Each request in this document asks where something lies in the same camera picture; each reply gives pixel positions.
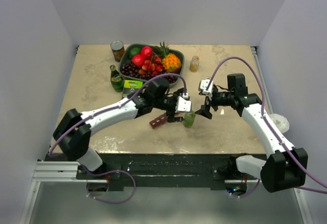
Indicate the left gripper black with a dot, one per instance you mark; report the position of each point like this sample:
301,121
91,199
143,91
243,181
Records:
170,115

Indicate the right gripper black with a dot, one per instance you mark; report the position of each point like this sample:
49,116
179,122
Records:
205,111

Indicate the green pill bottle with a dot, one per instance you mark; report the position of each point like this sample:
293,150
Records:
189,119

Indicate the red weekly pill organizer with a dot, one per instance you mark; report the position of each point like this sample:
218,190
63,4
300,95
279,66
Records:
159,121

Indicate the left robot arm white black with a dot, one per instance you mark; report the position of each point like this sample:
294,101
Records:
75,129

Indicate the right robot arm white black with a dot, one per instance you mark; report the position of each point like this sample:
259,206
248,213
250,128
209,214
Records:
285,164

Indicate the clear glass jar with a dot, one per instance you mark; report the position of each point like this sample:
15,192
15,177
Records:
194,64

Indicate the razor box black green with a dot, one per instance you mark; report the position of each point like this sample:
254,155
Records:
130,87

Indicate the purple grape bunch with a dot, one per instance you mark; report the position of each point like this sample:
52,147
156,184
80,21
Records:
131,71

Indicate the pineapple top green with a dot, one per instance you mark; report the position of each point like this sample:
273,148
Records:
162,49

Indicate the red apple lower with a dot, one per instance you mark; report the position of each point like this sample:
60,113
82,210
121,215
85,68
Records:
138,60

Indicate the red apple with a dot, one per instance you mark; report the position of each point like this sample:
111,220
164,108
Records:
138,60
146,52

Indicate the green glass bottle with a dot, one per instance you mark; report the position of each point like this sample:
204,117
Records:
116,79

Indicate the red apple upper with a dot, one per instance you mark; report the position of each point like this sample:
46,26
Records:
146,52

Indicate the white paper cup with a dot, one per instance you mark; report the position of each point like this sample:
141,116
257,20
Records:
280,122

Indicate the green lime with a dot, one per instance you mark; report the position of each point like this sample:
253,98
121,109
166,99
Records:
134,51

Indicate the tin can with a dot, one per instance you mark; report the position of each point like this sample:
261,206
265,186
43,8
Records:
118,50

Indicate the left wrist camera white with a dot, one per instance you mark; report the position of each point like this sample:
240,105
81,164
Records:
183,104

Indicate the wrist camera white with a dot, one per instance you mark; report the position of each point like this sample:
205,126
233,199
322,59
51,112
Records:
205,88
183,104

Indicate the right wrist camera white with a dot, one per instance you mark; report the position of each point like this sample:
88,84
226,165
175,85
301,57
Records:
205,88

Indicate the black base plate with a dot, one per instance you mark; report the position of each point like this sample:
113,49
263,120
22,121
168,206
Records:
211,171

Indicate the aluminium rail frame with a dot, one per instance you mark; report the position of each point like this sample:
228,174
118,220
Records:
225,133

